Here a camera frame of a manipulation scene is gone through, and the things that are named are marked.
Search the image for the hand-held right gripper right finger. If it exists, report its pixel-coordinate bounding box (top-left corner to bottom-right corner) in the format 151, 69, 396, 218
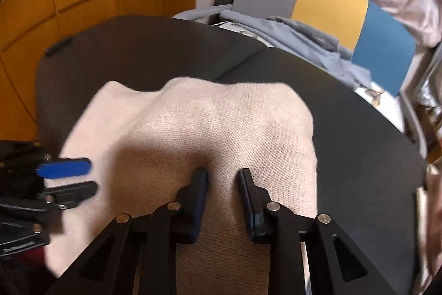
238, 167, 398, 295

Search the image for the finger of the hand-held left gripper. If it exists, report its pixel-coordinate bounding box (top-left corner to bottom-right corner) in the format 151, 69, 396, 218
43, 180, 99, 210
36, 157, 93, 180

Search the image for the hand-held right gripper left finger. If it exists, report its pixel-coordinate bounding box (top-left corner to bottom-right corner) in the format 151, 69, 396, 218
46, 167, 210, 295

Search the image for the beige knit sweater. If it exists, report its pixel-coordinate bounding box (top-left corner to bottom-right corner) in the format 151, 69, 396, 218
45, 77, 319, 295

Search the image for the white printed cushion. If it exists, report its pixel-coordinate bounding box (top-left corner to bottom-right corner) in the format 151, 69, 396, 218
356, 81, 405, 135

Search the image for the grey garment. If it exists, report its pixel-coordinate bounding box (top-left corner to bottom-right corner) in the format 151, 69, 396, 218
221, 10, 374, 92

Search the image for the pink knit sweater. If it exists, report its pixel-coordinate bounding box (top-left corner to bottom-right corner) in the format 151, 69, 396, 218
416, 164, 442, 295

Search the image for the grey yellow blue chair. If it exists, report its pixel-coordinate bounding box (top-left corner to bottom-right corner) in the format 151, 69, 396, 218
173, 0, 442, 157

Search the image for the silvery plastic cover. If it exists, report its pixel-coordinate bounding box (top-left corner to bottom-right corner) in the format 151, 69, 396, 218
412, 43, 442, 109

